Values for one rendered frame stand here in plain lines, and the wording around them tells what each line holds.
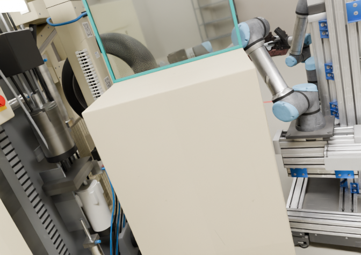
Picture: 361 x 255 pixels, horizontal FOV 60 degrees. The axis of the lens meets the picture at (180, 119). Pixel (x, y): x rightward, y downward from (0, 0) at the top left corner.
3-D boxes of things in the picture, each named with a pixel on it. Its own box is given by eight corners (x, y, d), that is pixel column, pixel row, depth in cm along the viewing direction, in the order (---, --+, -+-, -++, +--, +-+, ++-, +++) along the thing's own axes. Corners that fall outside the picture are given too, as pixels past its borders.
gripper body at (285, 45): (275, 50, 229) (289, 49, 220) (272, 39, 226) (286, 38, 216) (281, 46, 233) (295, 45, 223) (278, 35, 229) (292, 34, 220)
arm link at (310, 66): (303, 81, 202) (300, 60, 198) (314, 73, 209) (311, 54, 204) (320, 81, 192) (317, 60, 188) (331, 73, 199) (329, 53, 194)
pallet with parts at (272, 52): (294, 41, 718) (291, 23, 704) (286, 55, 625) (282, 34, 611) (259, 49, 762) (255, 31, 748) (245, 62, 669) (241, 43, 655)
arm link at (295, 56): (311, -7, 175) (295, 70, 205) (322, -11, 180) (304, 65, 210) (293, -10, 182) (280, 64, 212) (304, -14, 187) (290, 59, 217)
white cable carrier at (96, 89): (118, 137, 164) (84, 49, 148) (109, 139, 165) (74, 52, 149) (121, 133, 168) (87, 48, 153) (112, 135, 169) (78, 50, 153)
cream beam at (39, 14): (40, 18, 163) (27, -12, 158) (-2, 32, 168) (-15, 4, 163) (83, 13, 220) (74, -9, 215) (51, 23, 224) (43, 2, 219)
